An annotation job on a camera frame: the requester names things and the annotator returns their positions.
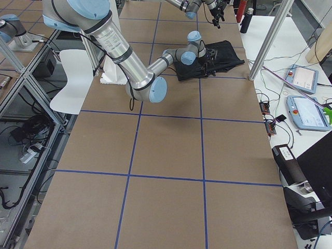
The black graphic t-shirt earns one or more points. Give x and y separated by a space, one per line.
226 60

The white plastic chair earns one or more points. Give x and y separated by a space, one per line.
79 73

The red bottle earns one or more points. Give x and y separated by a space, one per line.
241 10

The brown paper table mat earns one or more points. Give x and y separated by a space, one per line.
194 171

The light blue teach pendant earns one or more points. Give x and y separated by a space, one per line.
303 78
306 115

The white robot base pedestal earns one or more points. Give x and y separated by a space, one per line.
112 74

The dark brown box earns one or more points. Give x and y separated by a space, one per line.
288 164

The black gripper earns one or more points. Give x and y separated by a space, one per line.
205 61
214 13

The orange usb hub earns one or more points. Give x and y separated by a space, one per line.
264 107
270 128

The black monitor stand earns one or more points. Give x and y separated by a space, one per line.
307 214

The black water bottle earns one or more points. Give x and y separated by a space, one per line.
246 20

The aluminium frame post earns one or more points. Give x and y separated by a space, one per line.
268 41

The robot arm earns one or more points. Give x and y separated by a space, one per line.
95 18
191 8

